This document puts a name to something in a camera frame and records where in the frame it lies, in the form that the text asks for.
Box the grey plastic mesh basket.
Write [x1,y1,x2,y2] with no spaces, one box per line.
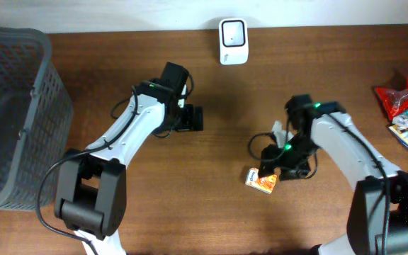
[0,27,74,211]

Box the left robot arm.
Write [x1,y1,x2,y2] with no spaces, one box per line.
[54,62,203,254]

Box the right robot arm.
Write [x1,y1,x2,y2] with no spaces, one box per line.
[258,94,408,255]

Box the orange tissue pack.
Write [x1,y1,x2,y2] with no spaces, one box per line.
[245,168,278,194]

